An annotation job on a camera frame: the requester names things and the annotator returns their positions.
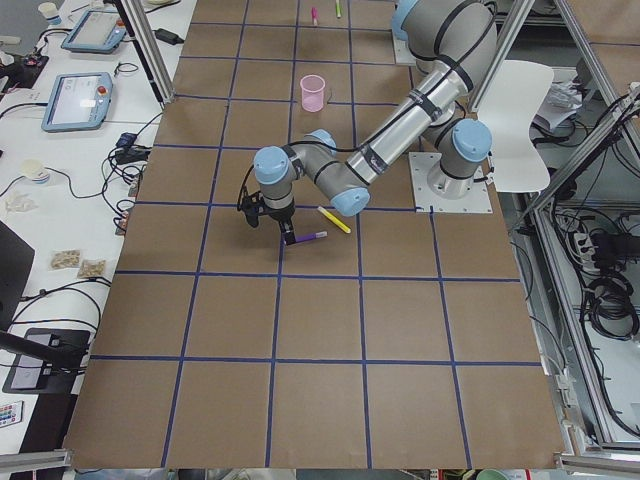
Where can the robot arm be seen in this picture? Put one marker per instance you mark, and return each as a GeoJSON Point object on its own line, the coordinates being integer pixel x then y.
{"type": "Point", "coordinates": [454, 42]}

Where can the black monitor stand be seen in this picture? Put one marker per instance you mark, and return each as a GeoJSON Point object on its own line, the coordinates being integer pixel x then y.
{"type": "Point", "coordinates": [47, 361]}

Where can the teach pendant far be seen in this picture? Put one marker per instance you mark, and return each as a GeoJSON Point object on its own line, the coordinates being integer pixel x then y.
{"type": "Point", "coordinates": [97, 31]}

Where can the power strip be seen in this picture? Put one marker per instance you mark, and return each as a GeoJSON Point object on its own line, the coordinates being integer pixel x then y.
{"type": "Point", "coordinates": [582, 248]}

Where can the black power adapter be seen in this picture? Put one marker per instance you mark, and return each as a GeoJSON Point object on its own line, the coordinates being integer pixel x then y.
{"type": "Point", "coordinates": [168, 37]}

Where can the yellow highlighter pen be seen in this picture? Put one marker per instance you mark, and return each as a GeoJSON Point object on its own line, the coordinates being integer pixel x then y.
{"type": "Point", "coordinates": [334, 219]}

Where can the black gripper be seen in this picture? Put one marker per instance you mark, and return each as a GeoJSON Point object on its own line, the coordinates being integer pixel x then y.
{"type": "Point", "coordinates": [281, 215]}

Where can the teach pendant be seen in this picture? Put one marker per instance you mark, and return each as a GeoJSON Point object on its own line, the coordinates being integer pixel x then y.
{"type": "Point", "coordinates": [78, 102]}
{"type": "Point", "coordinates": [97, 31]}

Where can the purple pen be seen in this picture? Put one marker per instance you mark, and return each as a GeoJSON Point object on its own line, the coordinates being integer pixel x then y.
{"type": "Point", "coordinates": [310, 237]}

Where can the remote control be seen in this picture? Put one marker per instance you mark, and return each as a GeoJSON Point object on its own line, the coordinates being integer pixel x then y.
{"type": "Point", "coordinates": [11, 414]}

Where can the pink mesh cup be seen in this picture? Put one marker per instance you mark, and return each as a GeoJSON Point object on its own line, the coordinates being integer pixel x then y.
{"type": "Point", "coordinates": [312, 92]}

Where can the white chair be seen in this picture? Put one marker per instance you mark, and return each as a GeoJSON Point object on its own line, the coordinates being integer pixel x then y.
{"type": "Point", "coordinates": [508, 109]}

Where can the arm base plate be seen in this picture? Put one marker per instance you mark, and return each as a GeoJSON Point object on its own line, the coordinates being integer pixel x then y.
{"type": "Point", "coordinates": [435, 192]}

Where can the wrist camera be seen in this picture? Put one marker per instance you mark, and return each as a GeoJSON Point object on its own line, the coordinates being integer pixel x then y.
{"type": "Point", "coordinates": [250, 204]}

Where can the teach pendant near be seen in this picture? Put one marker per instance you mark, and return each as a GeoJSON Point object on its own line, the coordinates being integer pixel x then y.
{"type": "Point", "coordinates": [78, 102]}

